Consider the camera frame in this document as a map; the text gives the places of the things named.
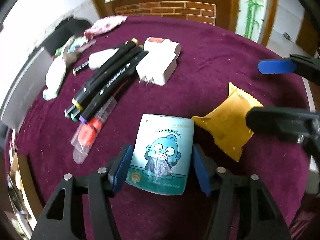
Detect brown cardboard tray box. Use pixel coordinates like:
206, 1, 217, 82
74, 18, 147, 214
7, 142, 43, 239

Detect gold foil snack packet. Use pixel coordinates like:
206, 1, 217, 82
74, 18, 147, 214
191, 82, 263, 162

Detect grey shoe box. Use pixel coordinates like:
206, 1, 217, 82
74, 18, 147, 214
1, 47, 53, 132

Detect white red-label pill bottle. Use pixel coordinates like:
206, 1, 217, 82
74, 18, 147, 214
144, 36, 171, 52

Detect green cloth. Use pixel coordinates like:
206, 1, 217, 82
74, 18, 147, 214
54, 36, 97, 57

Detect black marker green cap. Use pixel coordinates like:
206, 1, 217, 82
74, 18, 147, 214
64, 45, 144, 123

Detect wooden brick-pattern counter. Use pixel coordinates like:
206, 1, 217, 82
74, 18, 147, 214
92, 0, 240, 32

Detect clear packet red ring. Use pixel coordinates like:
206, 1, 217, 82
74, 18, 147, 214
70, 96, 118, 165

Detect white teal-cuff glove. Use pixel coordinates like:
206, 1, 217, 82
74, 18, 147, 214
42, 35, 77, 101

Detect white green-label bottle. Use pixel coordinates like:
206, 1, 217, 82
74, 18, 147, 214
88, 48, 119, 70

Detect black marker yellow cap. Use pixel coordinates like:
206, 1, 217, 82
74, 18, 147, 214
71, 37, 139, 111

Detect black marker purple cap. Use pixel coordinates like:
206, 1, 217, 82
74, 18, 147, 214
73, 47, 148, 124

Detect teal cartoon tissue pack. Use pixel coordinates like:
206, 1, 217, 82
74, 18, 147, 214
126, 114, 194, 196

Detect black marker orange caps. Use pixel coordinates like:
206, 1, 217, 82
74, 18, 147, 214
73, 61, 89, 76

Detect pink floral cloth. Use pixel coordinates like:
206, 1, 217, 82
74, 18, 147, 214
84, 15, 127, 40

